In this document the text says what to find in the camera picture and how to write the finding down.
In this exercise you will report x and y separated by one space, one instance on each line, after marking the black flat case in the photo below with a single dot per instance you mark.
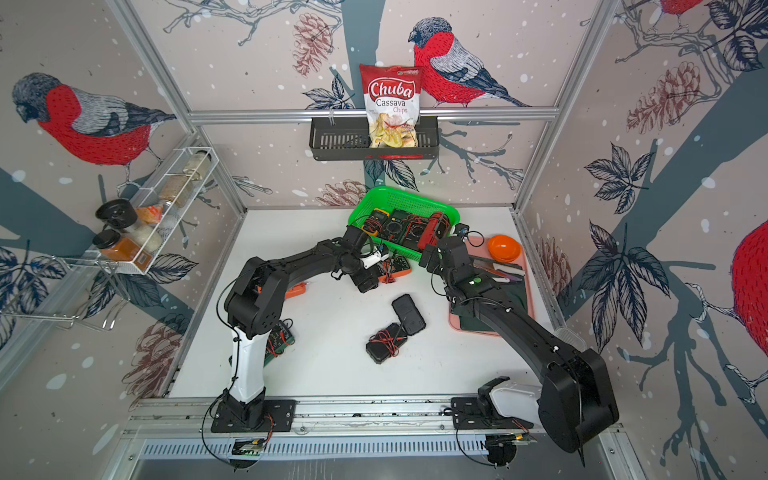
408 314

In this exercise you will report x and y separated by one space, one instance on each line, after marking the black multimeter face down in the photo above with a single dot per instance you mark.
396 226

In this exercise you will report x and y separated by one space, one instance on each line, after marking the Chuba cassava chips bag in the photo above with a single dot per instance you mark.
392 103

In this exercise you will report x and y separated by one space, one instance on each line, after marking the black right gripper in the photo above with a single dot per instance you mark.
433 261

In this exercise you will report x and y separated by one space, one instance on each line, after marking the black lid spice jar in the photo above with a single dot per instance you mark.
118 214

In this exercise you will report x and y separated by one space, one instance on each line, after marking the orange bowl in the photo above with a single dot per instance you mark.
504 249

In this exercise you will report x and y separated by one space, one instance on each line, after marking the orange multimeter with leads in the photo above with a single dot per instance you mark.
392 268

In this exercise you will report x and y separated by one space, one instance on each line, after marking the wire hook rack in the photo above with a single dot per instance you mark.
67 292

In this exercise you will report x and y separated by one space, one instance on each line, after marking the orange spice jar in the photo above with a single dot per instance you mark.
115 246

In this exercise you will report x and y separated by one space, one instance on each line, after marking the white wire spice rack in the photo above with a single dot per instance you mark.
162 204

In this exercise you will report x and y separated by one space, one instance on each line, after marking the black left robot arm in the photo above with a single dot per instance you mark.
255 301

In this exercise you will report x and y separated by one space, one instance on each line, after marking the red black large multimeter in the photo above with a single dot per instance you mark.
414 228

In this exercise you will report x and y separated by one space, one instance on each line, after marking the knife on board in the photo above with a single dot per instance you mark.
511 272

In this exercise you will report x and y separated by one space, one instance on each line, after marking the yellow multimeter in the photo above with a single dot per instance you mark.
374 223

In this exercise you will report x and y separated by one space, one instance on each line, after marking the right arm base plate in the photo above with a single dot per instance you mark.
474 413

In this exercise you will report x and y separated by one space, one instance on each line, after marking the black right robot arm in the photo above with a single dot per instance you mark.
577 400

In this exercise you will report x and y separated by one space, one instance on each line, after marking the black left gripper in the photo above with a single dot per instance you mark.
361 281

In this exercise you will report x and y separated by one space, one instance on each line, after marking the black case with leads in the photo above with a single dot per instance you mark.
386 343

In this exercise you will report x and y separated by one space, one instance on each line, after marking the pink tray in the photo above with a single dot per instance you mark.
528 282

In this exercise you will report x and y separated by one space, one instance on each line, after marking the green plastic basket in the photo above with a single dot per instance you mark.
388 199

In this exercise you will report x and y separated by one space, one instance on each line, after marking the green multimeter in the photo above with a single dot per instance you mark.
280 338

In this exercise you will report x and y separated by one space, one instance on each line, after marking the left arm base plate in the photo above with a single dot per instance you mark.
276 414

